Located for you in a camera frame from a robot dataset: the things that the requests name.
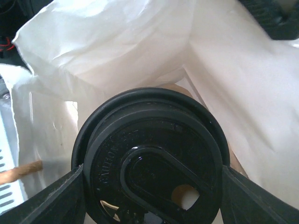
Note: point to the cream paper bag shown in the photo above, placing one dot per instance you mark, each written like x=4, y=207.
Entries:
x=80, y=53

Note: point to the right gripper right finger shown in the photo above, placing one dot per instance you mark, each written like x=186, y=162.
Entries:
x=244, y=202

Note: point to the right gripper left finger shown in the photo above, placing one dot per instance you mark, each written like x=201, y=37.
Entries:
x=62, y=202

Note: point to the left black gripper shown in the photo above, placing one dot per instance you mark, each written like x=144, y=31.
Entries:
x=279, y=20

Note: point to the single black lid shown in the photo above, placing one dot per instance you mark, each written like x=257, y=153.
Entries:
x=151, y=150

